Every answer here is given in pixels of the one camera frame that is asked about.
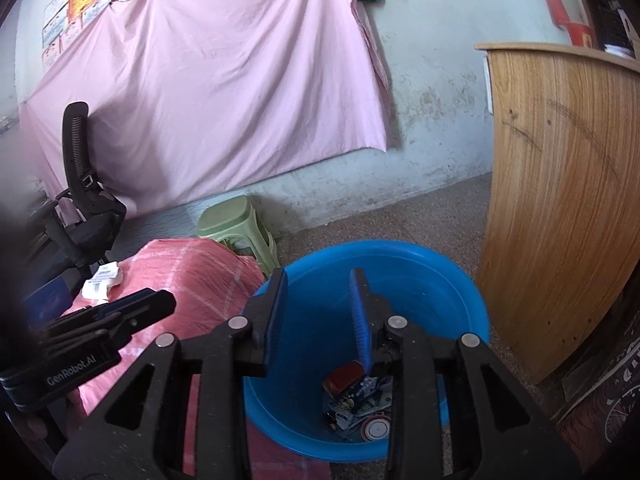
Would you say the black office chair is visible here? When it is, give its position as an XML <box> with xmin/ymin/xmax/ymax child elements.
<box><xmin>29</xmin><ymin>102</ymin><xmax>127</xmax><ymax>283</ymax></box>

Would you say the wooden cabinet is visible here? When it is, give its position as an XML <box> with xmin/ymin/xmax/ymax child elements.
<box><xmin>476</xmin><ymin>42</ymin><xmax>639</xmax><ymax>380</ymax></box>

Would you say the pink hanging sheet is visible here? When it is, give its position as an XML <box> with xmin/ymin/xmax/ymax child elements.
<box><xmin>20</xmin><ymin>0</ymin><xmax>390</xmax><ymax>217</ymax></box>

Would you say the blue cardboard box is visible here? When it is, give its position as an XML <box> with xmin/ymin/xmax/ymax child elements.
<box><xmin>24</xmin><ymin>276</ymin><xmax>73</xmax><ymax>330</ymax></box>

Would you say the pink checked tablecloth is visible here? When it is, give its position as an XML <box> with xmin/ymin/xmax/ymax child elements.
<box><xmin>66</xmin><ymin>238</ymin><xmax>332</xmax><ymax>480</ymax></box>

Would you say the blue plastic basin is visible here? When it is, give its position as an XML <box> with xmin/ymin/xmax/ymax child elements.
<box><xmin>244</xmin><ymin>240</ymin><xmax>489</xmax><ymax>463</ymax></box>

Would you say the trash pile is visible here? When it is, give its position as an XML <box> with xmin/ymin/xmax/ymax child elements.
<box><xmin>322</xmin><ymin>361</ymin><xmax>393</xmax><ymax>443</ymax></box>

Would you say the white paper package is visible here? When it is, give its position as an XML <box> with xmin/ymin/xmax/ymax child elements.
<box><xmin>81</xmin><ymin>261</ymin><xmax>124</xmax><ymax>304</ymax></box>

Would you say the green plastic stool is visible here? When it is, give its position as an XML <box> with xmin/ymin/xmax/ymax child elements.
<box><xmin>196</xmin><ymin>195</ymin><xmax>280</xmax><ymax>276</ymax></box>

